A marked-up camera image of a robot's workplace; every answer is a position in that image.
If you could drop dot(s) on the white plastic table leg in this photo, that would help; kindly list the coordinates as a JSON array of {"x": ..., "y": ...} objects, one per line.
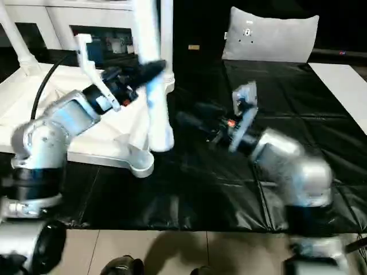
[
  {"x": 157, "y": 120},
  {"x": 17, "y": 37},
  {"x": 167, "y": 28}
]

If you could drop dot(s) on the white plastic table top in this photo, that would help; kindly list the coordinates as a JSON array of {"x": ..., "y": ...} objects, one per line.
[{"x": 28, "y": 86}]

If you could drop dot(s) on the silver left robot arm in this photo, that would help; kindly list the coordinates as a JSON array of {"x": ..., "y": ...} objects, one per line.
[{"x": 43, "y": 143}]

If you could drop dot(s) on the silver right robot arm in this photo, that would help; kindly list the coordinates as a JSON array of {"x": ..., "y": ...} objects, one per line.
[{"x": 286, "y": 157}]

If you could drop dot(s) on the gold label sticker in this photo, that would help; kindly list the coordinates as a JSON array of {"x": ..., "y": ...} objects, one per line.
[{"x": 193, "y": 47}]

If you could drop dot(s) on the black cabinet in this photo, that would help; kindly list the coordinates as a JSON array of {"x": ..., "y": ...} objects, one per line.
[{"x": 200, "y": 23}]

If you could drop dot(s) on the grey cushion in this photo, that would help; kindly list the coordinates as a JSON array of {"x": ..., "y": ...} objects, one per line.
[{"x": 272, "y": 43}]

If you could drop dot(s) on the white glass-door cabinet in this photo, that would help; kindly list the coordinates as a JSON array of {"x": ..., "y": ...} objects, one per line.
[{"x": 57, "y": 11}]

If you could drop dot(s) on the white flat board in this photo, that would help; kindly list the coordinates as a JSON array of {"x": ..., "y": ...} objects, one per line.
[{"x": 344, "y": 83}]

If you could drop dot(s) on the black low furniture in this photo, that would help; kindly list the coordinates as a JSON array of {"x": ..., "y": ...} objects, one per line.
[{"x": 341, "y": 54}]

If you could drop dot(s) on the dark right robot foot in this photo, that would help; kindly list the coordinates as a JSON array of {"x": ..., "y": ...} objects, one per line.
[{"x": 203, "y": 270}]

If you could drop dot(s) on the dark robot foot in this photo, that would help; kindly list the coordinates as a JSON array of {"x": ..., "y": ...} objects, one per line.
[
  {"x": 203, "y": 270},
  {"x": 121, "y": 266}
]

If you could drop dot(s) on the dark left robot foot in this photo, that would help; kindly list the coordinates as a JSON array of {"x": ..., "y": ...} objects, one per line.
[{"x": 121, "y": 266}]

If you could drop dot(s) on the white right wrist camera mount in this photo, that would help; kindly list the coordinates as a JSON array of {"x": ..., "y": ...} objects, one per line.
[{"x": 246, "y": 94}]

